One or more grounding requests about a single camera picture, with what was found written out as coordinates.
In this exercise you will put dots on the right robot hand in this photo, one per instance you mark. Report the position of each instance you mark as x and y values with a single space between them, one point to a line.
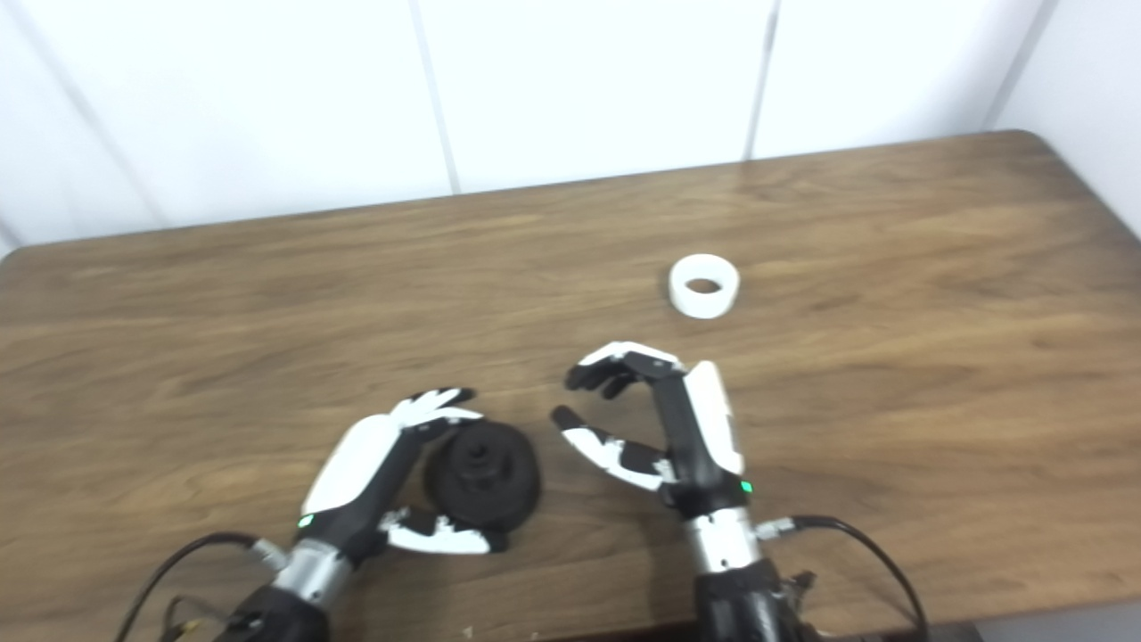
686 446

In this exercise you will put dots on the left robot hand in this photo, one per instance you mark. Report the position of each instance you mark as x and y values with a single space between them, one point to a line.
374 490

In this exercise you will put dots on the round black part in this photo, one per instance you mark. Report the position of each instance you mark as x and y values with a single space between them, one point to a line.
482 476

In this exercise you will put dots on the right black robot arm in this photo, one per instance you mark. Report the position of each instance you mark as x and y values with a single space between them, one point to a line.
744 580

